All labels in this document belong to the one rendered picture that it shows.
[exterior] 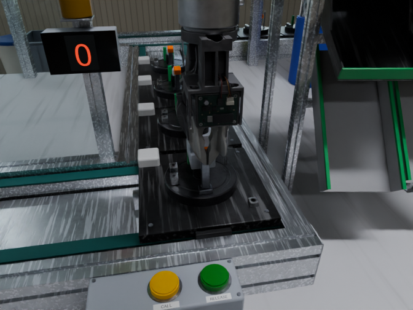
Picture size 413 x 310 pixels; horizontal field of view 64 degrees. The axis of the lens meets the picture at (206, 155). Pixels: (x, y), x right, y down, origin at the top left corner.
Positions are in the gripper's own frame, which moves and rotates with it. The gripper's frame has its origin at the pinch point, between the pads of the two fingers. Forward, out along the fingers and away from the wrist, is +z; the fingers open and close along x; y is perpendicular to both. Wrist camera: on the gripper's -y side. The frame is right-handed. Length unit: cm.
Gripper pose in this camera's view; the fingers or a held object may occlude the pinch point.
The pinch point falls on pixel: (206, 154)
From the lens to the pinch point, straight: 53.4
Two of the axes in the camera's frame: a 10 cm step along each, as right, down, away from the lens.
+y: 1.7, 5.2, -8.4
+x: 9.9, -0.9, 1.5
